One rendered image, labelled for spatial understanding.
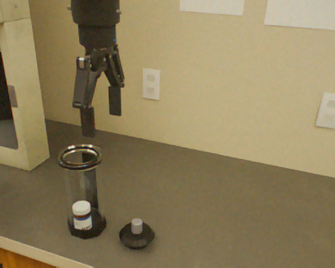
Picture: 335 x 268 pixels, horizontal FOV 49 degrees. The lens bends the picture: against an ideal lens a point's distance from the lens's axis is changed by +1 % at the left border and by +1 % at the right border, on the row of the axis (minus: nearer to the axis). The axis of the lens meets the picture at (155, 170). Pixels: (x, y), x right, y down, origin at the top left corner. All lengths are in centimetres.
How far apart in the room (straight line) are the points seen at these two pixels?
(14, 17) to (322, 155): 107
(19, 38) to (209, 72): 62
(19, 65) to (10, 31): 10
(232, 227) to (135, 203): 29
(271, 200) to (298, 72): 42
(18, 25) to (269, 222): 91
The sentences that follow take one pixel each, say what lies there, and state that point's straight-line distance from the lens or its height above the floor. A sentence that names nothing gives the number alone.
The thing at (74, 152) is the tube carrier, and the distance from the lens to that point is 94.
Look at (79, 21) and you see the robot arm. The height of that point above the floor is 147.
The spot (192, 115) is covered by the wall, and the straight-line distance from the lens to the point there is 142.
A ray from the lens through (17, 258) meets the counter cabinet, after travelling 113.
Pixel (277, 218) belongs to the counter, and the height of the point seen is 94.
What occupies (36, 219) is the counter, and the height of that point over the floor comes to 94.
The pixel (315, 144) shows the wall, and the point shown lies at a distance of 139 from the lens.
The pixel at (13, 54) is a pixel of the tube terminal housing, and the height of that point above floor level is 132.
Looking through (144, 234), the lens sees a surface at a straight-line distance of 94.
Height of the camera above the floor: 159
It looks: 30 degrees down
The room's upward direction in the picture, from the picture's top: 2 degrees clockwise
